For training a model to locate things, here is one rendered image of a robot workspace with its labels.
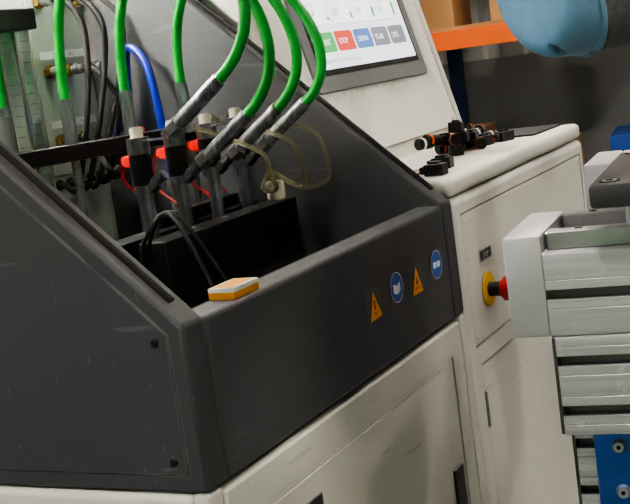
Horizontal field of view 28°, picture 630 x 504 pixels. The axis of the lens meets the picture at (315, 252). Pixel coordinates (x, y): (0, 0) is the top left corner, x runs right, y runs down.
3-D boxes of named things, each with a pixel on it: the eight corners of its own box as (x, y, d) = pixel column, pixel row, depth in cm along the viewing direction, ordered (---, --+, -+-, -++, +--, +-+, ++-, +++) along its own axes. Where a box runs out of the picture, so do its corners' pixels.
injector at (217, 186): (246, 278, 167) (222, 121, 163) (214, 280, 169) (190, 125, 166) (256, 274, 169) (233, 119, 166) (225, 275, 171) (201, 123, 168)
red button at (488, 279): (510, 309, 181) (506, 274, 180) (484, 310, 183) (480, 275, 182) (521, 301, 185) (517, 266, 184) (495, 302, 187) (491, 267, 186)
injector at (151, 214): (181, 307, 153) (154, 136, 149) (148, 308, 155) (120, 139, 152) (194, 301, 155) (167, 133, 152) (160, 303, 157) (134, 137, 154)
